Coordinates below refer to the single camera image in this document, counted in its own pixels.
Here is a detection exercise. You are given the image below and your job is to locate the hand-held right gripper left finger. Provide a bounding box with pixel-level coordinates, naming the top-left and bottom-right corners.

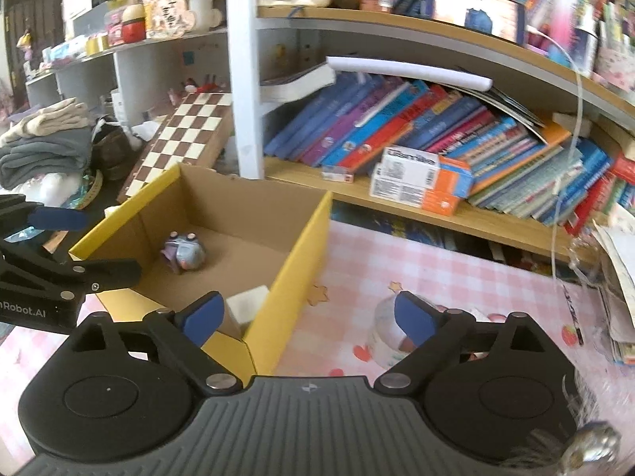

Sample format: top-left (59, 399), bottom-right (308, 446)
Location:
top-left (69, 292), bottom-right (240, 396)

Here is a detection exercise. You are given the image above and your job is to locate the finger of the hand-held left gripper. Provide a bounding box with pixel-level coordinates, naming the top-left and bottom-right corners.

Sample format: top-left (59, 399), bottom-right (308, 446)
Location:
top-left (0, 242), bottom-right (143, 296)
top-left (0, 193), bottom-right (91, 233)

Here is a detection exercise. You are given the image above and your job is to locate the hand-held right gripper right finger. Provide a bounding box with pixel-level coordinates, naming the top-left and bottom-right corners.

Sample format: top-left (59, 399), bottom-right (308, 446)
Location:
top-left (374, 292), bottom-right (564, 398)

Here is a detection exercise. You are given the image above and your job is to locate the clear tape roll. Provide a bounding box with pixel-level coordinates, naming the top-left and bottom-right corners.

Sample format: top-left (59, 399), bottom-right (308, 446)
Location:
top-left (367, 292), bottom-right (497, 370)

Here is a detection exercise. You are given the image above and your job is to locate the yellow cardboard box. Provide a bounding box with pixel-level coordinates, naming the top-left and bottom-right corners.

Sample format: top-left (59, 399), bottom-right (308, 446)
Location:
top-left (68, 163), bottom-right (334, 388)

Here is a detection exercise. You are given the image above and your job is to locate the white foam block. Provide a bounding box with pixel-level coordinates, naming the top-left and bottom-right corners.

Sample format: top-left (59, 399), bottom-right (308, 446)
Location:
top-left (225, 285), bottom-right (271, 338)

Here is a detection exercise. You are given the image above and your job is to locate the pink checkered tablecloth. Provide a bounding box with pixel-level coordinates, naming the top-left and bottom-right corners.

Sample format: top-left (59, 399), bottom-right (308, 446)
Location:
top-left (0, 218), bottom-right (635, 476)

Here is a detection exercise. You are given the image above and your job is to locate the folded grey cloth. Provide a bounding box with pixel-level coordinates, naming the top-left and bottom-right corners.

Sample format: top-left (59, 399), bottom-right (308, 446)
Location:
top-left (0, 128), bottom-right (96, 191)

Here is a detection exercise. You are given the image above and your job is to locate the small purple grey toy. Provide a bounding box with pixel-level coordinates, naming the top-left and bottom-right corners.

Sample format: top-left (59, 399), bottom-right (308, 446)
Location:
top-left (161, 230), bottom-right (206, 273)

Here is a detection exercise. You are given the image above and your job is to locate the dark brown bag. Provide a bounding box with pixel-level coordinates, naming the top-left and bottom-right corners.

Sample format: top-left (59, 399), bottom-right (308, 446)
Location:
top-left (90, 118), bottom-right (146, 180)

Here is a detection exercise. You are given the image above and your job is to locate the folded beige cloth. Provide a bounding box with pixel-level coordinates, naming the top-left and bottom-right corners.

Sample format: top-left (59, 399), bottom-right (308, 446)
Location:
top-left (0, 98), bottom-right (91, 142)

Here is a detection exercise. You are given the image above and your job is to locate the orange white carton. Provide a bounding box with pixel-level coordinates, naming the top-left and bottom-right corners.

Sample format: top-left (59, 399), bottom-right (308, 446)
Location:
top-left (379, 146), bottom-right (475, 200)
top-left (369, 163), bottom-right (465, 217)

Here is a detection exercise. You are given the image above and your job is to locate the brown white chessboard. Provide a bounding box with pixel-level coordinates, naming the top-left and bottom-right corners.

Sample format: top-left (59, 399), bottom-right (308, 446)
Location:
top-left (121, 90), bottom-right (234, 200)

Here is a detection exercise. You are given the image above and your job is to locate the small flat card box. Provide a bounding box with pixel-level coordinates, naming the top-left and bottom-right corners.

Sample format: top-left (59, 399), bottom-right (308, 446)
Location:
top-left (321, 164), bottom-right (357, 183)

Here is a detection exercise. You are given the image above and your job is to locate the white grey shelf unit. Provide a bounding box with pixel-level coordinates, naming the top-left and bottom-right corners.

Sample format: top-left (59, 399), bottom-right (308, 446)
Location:
top-left (24, 25), bottom-right (230, 132)

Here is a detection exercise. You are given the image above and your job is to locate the row of leaning books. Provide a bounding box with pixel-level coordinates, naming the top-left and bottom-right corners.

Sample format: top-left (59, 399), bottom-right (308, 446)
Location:
top-left (263, 73), bottom-right (635, 235)

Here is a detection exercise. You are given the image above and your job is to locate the red yellow doll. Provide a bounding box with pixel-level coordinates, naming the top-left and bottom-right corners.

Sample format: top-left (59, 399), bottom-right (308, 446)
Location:
top-left (121, 4), bottom-right (148, 43)

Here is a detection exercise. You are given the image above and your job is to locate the stack of loose papers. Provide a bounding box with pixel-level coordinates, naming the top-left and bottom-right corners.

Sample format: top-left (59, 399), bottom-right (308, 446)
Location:
top-left (589, 207), bottom-right (635, 369)

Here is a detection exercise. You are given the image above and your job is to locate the silver metal clasp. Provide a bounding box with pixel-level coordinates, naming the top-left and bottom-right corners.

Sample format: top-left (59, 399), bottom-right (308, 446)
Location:
top-left (560, 420), bottom-right (624, 476)

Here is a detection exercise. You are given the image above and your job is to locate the bunny shaped card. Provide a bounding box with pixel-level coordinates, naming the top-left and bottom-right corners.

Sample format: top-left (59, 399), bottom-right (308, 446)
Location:
top-left (143, 0), bottom-right (198, 40)

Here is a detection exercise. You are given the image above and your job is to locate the white rolled paper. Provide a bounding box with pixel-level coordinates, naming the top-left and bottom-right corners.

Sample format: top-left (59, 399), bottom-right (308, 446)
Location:
top-left (325, 56), bottom-right (495, 92)

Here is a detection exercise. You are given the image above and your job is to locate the thick grey paperback book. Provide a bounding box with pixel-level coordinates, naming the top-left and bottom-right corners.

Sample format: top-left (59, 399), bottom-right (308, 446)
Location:
top-left (260, 62), bottom-right (338, 106)

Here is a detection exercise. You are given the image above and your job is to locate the glossy picture book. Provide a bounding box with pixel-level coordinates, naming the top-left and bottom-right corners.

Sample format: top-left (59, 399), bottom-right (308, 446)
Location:
top-left (433, 0), bottom-right (527, 44)

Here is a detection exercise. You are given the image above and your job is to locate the wooden bookshelf with white post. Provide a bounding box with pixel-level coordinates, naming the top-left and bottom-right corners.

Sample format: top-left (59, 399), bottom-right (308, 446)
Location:
top-left (225, 0), bottom-right (635, 281)

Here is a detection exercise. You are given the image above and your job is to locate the white cable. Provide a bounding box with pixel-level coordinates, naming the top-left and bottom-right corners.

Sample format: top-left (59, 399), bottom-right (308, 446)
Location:
top-left (526, 24), bottom-right (587, 278)

